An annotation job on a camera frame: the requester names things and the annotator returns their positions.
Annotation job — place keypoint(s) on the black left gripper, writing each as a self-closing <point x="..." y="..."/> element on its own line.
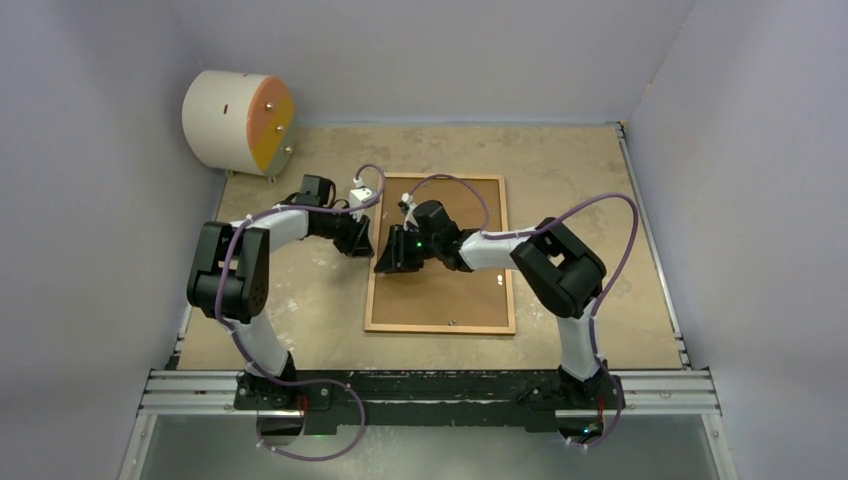
<point x="360" y="245"/>

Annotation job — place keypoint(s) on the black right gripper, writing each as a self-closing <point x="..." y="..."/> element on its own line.
<point x="396" y="258"/>

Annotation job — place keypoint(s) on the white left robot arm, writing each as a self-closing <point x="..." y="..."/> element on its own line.
<point x="229" y="279"/>

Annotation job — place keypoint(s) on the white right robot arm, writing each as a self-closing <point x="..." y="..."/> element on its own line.
<point x="562" y="271"/>

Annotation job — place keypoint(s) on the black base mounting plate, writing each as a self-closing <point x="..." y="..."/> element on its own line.
<point x="536" y="400"/>

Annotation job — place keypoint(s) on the white cylindrical drum cabinet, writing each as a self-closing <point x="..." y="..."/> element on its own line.
<point x="240" y="122"/>

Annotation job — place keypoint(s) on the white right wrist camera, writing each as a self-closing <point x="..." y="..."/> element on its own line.
<point x="407" y="206"/>

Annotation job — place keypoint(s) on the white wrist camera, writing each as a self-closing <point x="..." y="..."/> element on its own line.
<point x="362" y="197"/>
<point x="407" y="206"/>

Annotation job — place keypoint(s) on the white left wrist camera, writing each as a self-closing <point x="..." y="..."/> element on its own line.
<point x="362" y="197"/>

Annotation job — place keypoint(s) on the aluminium extrusion rail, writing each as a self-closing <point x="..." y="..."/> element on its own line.
<point x="663" y="392"/>

